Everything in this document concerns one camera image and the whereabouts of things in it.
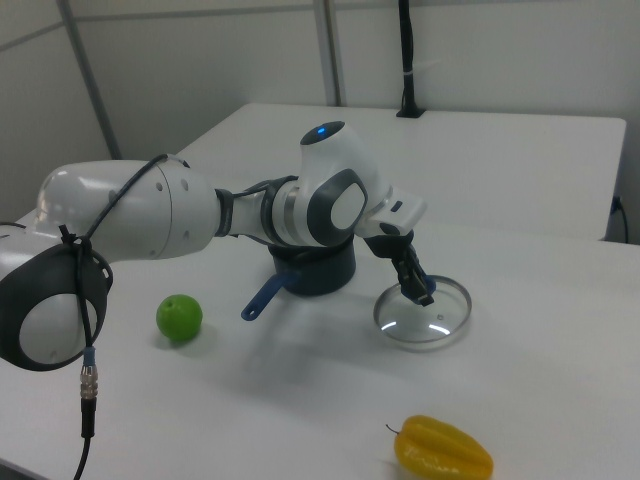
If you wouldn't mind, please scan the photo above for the glass lid with blue knob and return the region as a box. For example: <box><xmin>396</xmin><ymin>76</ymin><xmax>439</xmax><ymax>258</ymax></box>
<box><xmin>372</xmin><ymin>273</ymin><xmax>473</xmax><ymax>351</ymax></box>

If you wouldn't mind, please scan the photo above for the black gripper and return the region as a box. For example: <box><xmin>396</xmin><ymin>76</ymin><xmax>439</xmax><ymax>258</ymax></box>
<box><xmin>362</xmin><ymin>230</ymin><xmax>436</xmax><ymax>308</ymax></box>

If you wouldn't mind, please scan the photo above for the yellow starfruit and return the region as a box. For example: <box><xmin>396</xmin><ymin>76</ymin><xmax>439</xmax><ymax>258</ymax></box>
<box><xmin>384</xmin><ymin>414</ymin><xmax>495</xmax><ymax>480</ymax></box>

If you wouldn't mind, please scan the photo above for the thin black wall cable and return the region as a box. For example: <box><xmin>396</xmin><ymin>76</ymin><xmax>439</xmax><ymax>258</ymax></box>
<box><xmin>612</xmin><ymin>194</ymin><xmax>629</xmax><ymax>242</ymax></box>

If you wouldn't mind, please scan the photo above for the dark saucepan with blue handle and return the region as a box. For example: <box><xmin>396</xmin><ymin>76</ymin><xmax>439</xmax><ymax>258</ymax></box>
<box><xmin>240</xmin><ymin>239</ymin><xmax>357</xmax><ymax>322</ymax></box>

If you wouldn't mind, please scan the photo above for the black cable with metal connector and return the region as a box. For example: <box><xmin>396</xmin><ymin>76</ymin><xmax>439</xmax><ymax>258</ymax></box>
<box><xmin>58</xmin><ymin>152</ymin><xmax>194</xmax><ymax>480</ymax></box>

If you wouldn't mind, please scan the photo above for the green apple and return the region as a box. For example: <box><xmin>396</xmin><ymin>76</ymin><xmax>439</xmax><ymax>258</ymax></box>
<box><xmin>155</xmin><ymin>293</ymin><xmax>204</xmax><ymax>344</ymax></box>

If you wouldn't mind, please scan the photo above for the black pole with white band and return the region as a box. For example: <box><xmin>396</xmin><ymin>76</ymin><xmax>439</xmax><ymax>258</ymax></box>
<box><xmin>395</xmin><ymin>0</ymin><xmax>426</xmax><ymax>119</ymax></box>

